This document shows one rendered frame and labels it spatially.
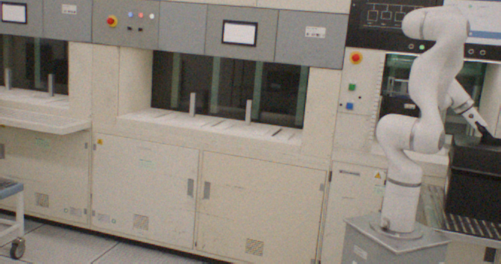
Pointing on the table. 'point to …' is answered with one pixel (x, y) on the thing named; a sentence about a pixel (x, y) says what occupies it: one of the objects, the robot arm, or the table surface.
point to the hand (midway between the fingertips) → (489, 138)
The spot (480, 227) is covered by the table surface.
